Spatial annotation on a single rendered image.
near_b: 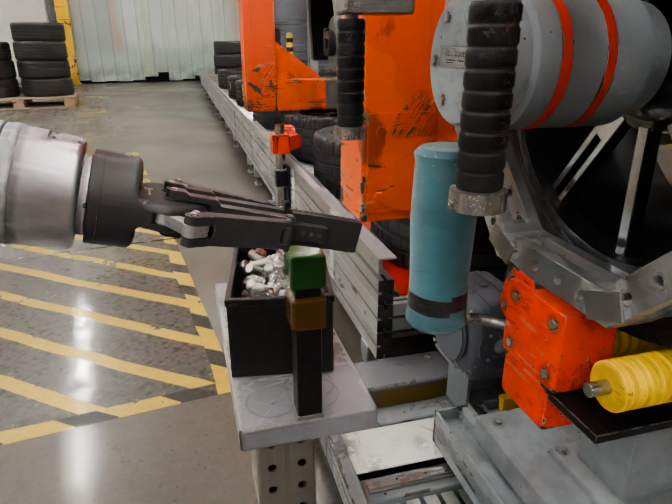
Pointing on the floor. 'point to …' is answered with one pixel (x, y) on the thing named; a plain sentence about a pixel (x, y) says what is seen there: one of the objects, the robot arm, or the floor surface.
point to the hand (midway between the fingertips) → (322, 231)
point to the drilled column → (285, 473)
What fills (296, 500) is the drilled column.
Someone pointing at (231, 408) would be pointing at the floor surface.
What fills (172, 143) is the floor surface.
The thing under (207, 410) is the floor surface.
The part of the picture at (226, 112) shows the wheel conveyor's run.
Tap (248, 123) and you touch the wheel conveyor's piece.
